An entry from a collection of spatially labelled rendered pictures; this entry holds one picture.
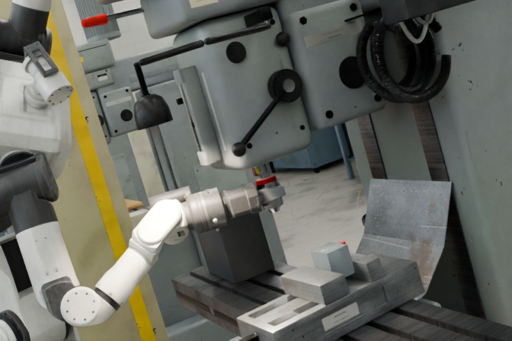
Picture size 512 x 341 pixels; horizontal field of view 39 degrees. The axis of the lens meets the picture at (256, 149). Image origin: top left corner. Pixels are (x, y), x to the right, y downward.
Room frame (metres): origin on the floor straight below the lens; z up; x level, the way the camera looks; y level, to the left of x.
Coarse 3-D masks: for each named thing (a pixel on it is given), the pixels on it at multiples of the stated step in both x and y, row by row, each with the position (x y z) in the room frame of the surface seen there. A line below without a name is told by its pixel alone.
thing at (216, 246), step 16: (240, 224) 1.85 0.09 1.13; (256, 224) 1.87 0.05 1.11; (208, 240) 1.95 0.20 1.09; (224, 240) 1.83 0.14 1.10; (240, 240) 1.85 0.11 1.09; (256, 240) 1.86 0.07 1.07; (208, 256) 1.99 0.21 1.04; (224, 256) 1.85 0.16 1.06; (240, 256) 1.84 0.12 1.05; (256, 256) 1.86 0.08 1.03; (224, 272) 1.89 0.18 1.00; (240, 272) 1.84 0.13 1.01; (256, 272) 1.85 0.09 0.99
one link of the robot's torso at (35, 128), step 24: (0, 72) 1.66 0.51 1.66; (24, 72) 1.70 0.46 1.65; (0, 96) 1.62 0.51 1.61; (24, 96) 1.65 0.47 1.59; (0, 120) 1.57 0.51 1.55; (24, 120) 1.60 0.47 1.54; (48, 120) 1.63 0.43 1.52; (0, 144) 1.55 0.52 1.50; (24, 144) 1.57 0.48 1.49; (48, 144) 1.59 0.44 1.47
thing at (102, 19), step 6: (120, 12) 1.60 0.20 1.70; (126, 12) 1.60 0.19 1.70; (132, 12) 1.61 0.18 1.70; (138, 12) 1.61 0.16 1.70; (90, 18) 1.57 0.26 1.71; (96, 18) 1.57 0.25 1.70; (102, 18) 1.57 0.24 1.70; (108, 18) 1.58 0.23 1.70; (114, 18) 1.59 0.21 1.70; (84, 24) 1.56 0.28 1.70; (90, 24) 1.56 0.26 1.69; (96, 24) 1.57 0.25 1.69; (102, 24) 1.58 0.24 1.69
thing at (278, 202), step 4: (276, 180) 1.57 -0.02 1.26; (264, 184) 1.56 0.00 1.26; (268, 184) 1.56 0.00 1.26; (272, 184) 1.56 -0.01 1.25; (276, 184) 1.57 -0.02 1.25; (260, 188) 1.57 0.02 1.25; (264, 188) 1.56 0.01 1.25; (272, 200) 1.56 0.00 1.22; (276, 200) 1.56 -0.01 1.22; (280, 200) 1.57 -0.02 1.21; (264, 204) 1.57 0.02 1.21; (268, 204) 1.56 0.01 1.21; (272, 204) 1.56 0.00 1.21; (276, 204) 1.56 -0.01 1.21; (280, 204) 1.57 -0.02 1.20; (264, 208) 1.57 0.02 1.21; (268, 208) 1.56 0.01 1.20; (272, 208) 1.56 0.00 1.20
